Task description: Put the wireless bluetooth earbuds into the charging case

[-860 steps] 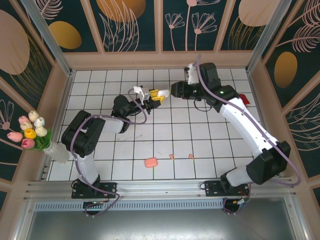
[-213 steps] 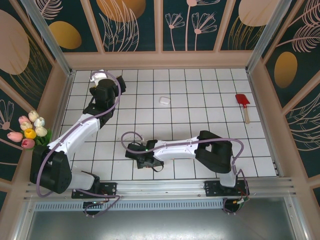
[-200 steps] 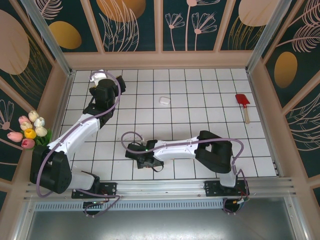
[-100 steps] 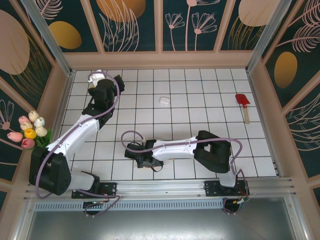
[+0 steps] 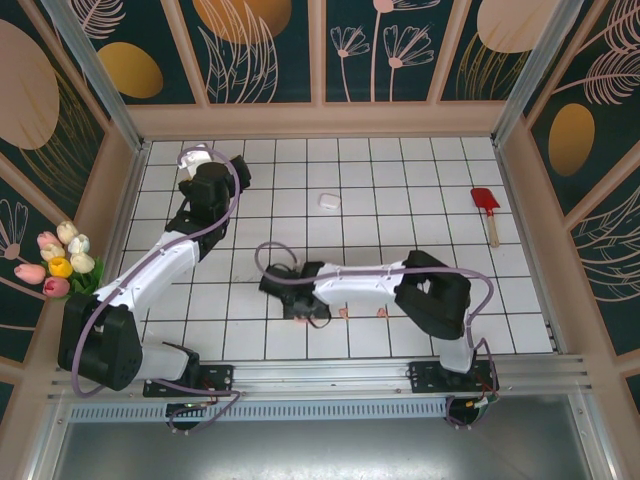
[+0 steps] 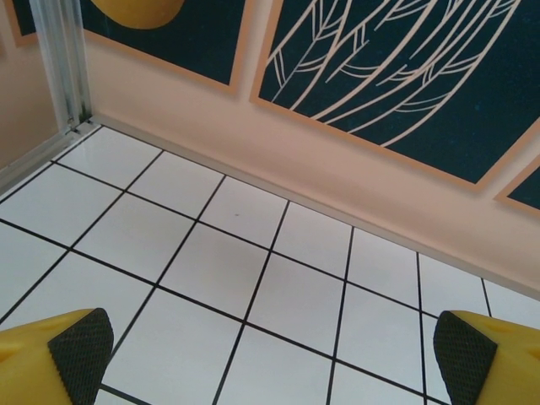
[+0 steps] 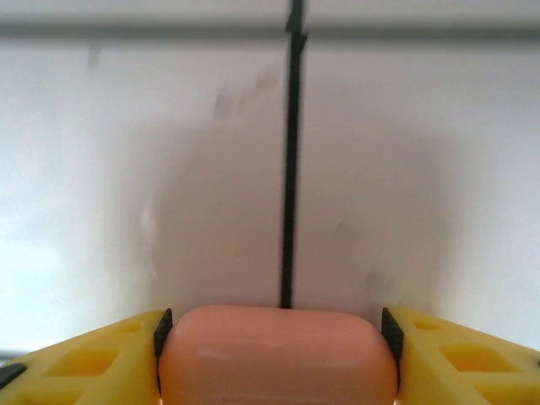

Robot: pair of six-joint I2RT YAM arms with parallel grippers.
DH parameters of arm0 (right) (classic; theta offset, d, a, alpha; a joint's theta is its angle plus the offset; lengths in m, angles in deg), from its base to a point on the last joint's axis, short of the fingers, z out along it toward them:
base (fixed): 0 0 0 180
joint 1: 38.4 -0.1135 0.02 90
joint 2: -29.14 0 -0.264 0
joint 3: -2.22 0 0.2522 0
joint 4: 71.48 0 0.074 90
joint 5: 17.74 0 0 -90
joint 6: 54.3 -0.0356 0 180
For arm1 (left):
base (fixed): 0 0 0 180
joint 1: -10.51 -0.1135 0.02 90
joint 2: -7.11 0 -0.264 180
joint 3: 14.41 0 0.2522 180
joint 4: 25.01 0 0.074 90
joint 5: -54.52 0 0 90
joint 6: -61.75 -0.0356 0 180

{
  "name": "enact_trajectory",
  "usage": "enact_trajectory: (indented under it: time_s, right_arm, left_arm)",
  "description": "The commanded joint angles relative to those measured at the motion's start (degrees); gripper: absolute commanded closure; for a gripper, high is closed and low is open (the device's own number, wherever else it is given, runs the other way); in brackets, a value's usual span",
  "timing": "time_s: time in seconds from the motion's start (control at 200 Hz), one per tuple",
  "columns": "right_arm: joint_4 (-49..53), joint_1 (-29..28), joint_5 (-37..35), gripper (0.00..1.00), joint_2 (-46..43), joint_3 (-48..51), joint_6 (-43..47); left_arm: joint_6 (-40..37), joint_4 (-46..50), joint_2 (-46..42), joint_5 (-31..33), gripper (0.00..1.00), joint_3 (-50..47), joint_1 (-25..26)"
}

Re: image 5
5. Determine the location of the artificial tulip bouquet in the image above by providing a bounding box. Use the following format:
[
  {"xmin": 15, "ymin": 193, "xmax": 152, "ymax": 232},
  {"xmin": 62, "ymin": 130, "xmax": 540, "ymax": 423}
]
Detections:
[{"xmin": 13, "ymin": 220, "xmax": 106, "ymax": 305}]

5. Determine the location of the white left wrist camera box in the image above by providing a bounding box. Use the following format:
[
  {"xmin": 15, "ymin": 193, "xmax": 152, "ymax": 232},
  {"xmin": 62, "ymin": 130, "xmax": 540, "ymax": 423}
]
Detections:
[{"xmin": 177, "ymin": 143, "xmax": 215, "ymax": 179}]

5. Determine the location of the aluminium frame rail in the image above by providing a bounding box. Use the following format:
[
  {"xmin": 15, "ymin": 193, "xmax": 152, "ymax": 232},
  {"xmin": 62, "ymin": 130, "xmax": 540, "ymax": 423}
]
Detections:
[{"xmin": 47, "ymin": 353, "xmax": 596, "ymax": 402}]

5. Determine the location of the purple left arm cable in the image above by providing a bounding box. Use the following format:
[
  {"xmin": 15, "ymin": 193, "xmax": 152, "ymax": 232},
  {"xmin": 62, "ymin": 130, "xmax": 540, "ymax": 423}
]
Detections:
[{"xmin": 72, "ymin": 144, "xmax": 244, "ymax": 434}]

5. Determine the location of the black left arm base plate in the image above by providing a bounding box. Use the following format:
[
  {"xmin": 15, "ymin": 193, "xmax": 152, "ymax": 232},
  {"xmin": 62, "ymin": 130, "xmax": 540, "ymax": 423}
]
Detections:
[{"xmin": 143, "ymin": 363, "xmax": 235, "ymax": 399}]

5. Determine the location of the grey slotted cable duct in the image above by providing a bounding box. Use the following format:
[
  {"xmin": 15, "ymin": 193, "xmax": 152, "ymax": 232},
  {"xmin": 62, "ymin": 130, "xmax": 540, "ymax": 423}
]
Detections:
[{"xmin": 67, "ymin": 395, "xmax": 451, "ymax": 424}]

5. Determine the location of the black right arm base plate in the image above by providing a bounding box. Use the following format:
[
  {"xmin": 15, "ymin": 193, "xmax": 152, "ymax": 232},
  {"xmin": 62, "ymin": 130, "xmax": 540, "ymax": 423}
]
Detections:
[{"xmin": 409, "ymin": 359, "xmax": 501, "ymax": 395}]

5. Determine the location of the aluminium corner post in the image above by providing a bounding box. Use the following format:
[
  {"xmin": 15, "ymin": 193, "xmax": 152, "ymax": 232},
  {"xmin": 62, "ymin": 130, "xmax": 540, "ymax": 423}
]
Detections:
[
  {"xmin": 39, "ymin": 0, "xmax": 151, "ymax": 154},
  {"xmin": 492, "ymin": 0, "xmax": 586, "ymax": 146}
]

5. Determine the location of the black round cable port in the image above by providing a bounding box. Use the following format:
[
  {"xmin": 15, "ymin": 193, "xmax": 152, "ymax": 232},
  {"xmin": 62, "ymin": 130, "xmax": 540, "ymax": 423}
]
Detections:
[
  {"xmin": 446, "ymin": 395, "xmax": 501, "ymax": 431},
  {"xmin": 166, "ymin": 402, "xmax": 214, "ymax": 435}
]

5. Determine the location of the red spatula wooden handle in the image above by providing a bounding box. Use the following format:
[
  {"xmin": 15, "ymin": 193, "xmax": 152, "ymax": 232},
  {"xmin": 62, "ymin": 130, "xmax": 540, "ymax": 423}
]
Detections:
[{"xmin": 470, "ymin": 187, "xmax": 502, "ymax": 248}]

